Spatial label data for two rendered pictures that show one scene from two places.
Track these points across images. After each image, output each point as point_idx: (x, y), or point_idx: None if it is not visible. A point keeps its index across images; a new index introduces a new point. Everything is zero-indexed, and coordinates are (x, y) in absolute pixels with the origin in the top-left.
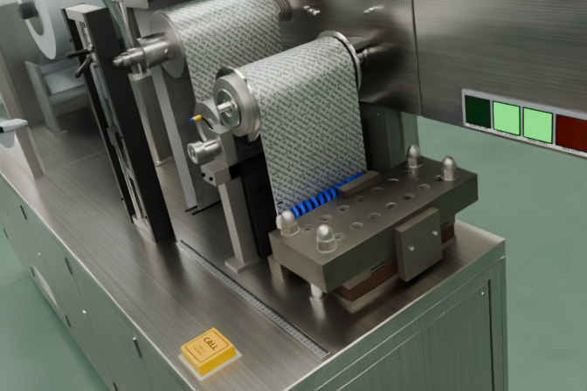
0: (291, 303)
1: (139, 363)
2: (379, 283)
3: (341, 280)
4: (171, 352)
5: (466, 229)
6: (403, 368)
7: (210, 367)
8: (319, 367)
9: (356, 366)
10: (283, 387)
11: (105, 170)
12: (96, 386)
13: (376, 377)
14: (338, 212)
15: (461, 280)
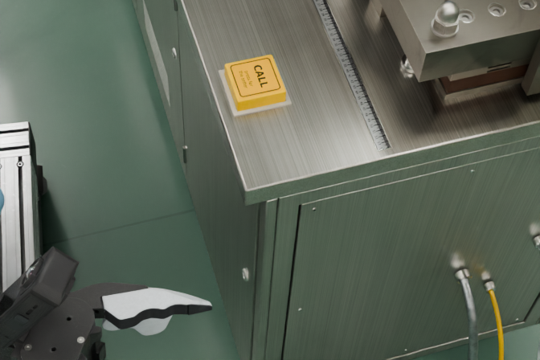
0: (375, 57)
1: (172, 9)
2: (492, 82)
3: (443, 72)
4: (213, 60)
5: None
6: (474, 182)
7: (250, 105)
8: (371, 161)
9: (416, 169)
10: (322, 167)
11: None
12: None
13: (435, 183)
14: None
15: None
